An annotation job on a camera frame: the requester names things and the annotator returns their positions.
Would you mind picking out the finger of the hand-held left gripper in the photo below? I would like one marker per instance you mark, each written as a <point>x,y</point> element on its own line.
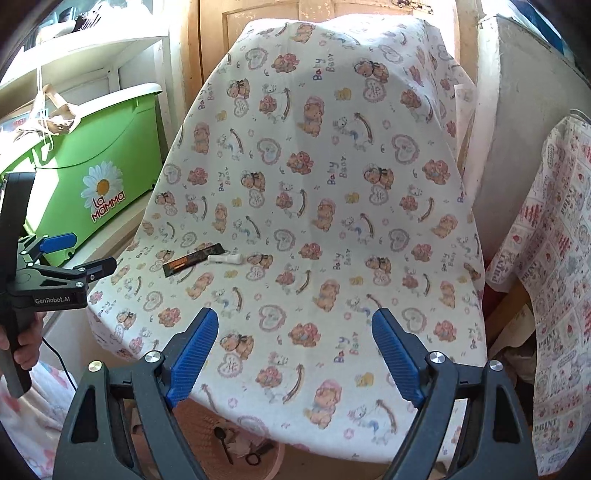
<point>57,242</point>
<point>69,274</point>

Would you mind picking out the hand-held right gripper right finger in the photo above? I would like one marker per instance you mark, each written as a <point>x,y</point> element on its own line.
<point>395,355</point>

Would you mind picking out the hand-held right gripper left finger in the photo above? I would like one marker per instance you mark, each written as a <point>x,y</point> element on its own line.
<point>194,355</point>

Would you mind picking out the pink perforated plastic basket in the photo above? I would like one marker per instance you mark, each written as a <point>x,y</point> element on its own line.
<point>201,417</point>

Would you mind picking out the black plastic spoon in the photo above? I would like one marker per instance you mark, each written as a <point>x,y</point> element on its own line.
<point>220,434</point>

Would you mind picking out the black foil wrapper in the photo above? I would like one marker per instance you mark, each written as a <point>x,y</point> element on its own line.
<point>189,263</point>

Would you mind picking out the small white plastic tube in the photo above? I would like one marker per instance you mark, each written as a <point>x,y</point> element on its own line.
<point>226,258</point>

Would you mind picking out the person's left hand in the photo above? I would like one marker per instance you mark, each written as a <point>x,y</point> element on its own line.
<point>34,337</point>

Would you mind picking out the green plastic storage box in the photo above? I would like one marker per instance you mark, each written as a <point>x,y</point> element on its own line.
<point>120,147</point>

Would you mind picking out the brown cardboard piece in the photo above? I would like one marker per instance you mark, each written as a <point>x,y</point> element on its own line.
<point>512,323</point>

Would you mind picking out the red print patchwork cloth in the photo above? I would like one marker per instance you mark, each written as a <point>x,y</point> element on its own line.
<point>563,277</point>

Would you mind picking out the bear printed blanket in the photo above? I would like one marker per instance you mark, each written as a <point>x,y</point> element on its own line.
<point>323,161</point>

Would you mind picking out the dark woven basket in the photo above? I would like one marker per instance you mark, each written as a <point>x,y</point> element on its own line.
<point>94,21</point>

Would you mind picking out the wooden door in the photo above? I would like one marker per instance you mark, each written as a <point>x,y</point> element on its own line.
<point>277,9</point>

